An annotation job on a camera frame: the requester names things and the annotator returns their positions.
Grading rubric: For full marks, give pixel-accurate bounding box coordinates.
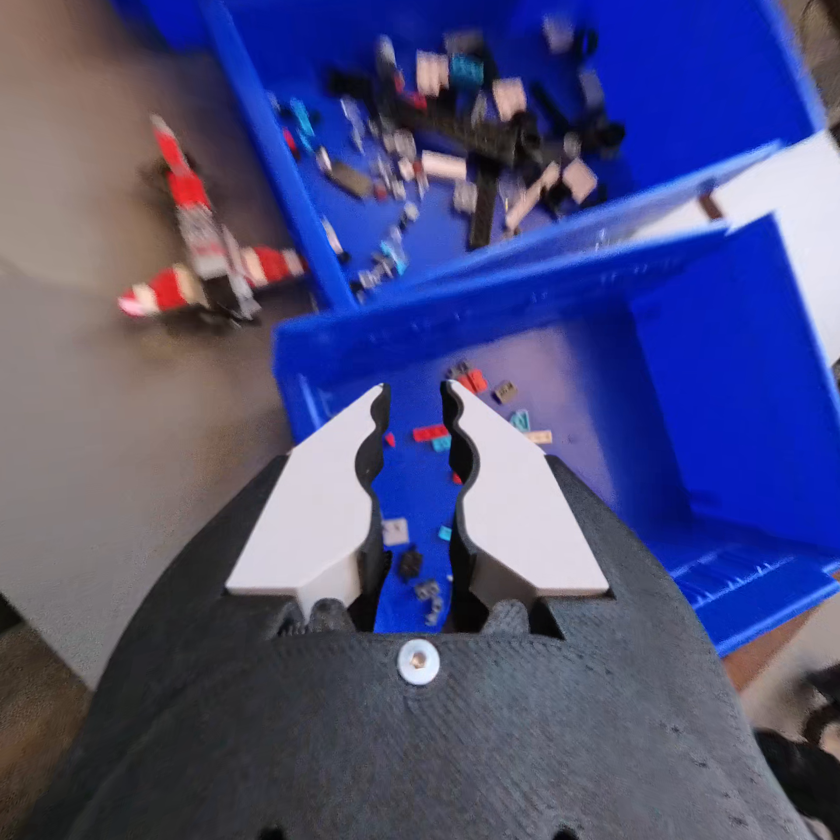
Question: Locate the small red grey brick cluster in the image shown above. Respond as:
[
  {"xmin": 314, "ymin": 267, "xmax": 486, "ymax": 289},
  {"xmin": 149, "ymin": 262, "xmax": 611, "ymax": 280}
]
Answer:
[{"xmin": 117, "ymin": 115, "xmax": 309, "ymax": 327}]

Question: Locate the pile of mixed bricks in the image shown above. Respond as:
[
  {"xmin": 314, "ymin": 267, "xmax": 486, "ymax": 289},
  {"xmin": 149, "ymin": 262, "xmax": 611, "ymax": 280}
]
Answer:
[{"xmin": 266, "ymin": 16, "xmax": 627, "ymax": 293}]

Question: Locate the grey desk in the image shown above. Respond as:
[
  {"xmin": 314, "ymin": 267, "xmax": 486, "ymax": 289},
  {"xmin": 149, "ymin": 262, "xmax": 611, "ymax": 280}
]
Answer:
[{"xmin": 0, "ymin": 0, "xmax": 840, "ymax": 723}]

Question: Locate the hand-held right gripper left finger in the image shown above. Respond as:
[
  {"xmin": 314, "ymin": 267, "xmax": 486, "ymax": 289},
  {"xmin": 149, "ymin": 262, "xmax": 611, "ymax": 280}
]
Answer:
[{"xmin": 225, "ymin": 384, "xmax": 392, "ymax": 632}]

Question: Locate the blue plastic bin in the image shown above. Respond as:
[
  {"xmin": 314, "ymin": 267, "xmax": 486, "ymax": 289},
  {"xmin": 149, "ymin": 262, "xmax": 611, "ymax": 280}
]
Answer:
[
  {"xmin": 112, "ymin": 0, "xmax": 828, "ymax": 311},
  {"xmin": 272, "ymin": 213, "xmax": 840, "ymax": 657}
]

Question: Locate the pile of small bricks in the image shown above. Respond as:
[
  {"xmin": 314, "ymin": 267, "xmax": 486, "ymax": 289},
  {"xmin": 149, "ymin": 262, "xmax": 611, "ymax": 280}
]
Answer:
[{"xmin": 382, "ymin": 361, "xmax": 554, "ymax": 626}]

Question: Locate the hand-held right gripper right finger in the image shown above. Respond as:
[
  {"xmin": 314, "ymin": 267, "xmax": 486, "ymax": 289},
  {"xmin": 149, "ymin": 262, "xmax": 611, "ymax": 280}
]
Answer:
[{"xmin": 440, "ymin": 379, "xmax": 611, "ymax": 634}]

